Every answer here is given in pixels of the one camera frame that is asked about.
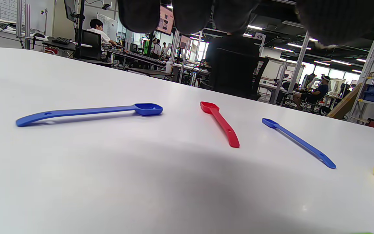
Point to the person's left hand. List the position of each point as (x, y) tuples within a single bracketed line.
[(190, 16)]

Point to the large blue measuring spoon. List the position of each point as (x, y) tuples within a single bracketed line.
[(148, 109)]

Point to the large red measuring spoon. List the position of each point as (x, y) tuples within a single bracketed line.
[(226, 128)]

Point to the small blue measuring spoon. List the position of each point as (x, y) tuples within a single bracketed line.
[(304, 144)]

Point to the monitor with pink screen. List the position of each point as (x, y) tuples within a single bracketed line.
[(166, 21)]

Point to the green cloth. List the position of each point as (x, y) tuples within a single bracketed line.
[(146, 47)]

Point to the white plastic bottle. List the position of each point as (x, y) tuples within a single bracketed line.
[(169, 68)]

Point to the black computer keyboard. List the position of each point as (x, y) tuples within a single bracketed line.
[(148, 58)]

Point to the black mesh office chair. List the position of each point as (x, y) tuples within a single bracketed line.
[(232, 74)]

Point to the black desk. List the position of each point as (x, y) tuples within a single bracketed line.
[(122, 56)]

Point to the whiteboard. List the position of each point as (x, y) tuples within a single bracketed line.
[(109, 22)]

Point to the white support pillar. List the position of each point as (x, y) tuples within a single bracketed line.
[(300, 58)]

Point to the small black keyboard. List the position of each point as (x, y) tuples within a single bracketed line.
[(61, 41)]

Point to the brown cardboard panel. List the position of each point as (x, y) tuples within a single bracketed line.
[(344, 105)]

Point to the aluminium frame posts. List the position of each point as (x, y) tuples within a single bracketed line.
[(18, 19)]

